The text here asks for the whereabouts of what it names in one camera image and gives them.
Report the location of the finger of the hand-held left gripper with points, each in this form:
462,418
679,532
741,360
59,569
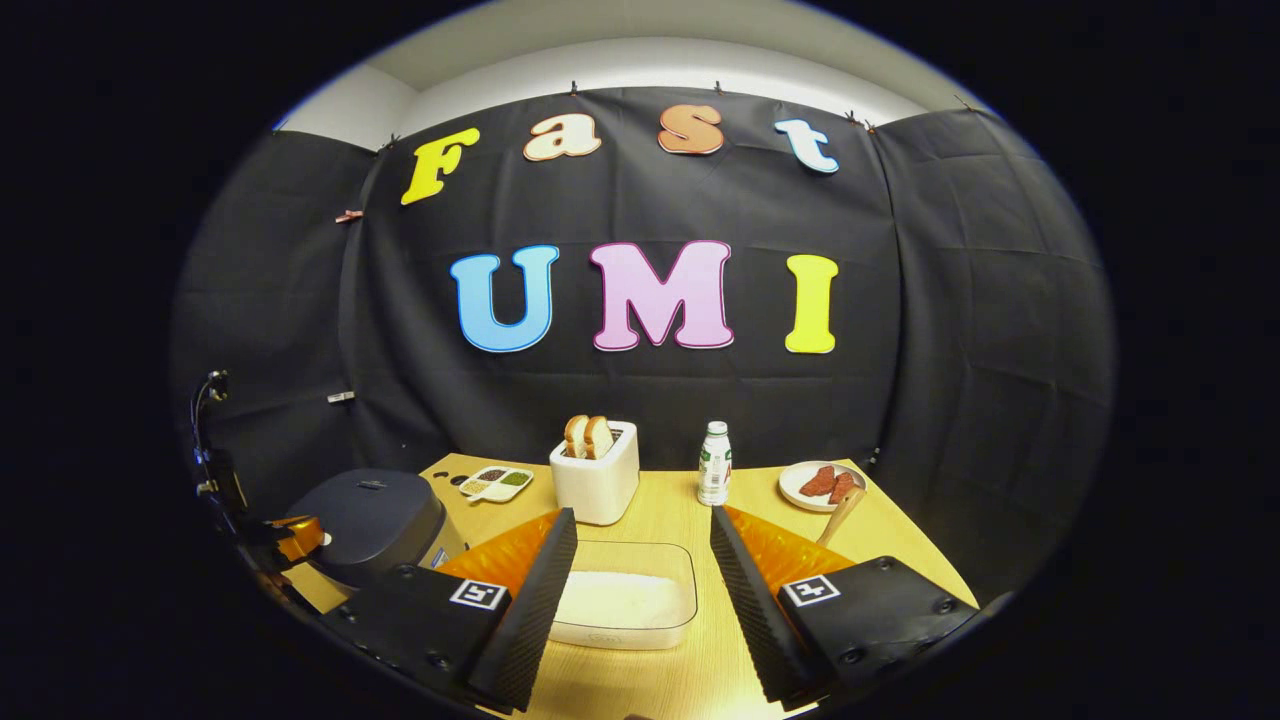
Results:
300,537

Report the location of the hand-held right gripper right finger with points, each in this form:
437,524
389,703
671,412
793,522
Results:
750,610

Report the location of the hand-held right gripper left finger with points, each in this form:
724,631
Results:
535,620

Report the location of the dark grey rice cooker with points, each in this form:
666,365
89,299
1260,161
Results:
375,515

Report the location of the wooden spoon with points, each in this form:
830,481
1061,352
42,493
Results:
838,520

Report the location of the clear plastic rice container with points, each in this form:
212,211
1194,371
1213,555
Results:
625,638

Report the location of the white round plate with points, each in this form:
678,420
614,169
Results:
792,485

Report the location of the white drink bottle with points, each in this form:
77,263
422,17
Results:
714,475

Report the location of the divided white seasoning dish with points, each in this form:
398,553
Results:
497,485

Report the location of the white toaster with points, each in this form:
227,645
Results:
598,490

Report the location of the red meat piece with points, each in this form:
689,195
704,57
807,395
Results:
817,481
842,485

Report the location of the toast bread slice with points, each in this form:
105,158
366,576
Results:
574,436
600,438

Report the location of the black backdrop cloth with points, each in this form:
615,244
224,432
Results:
950,300

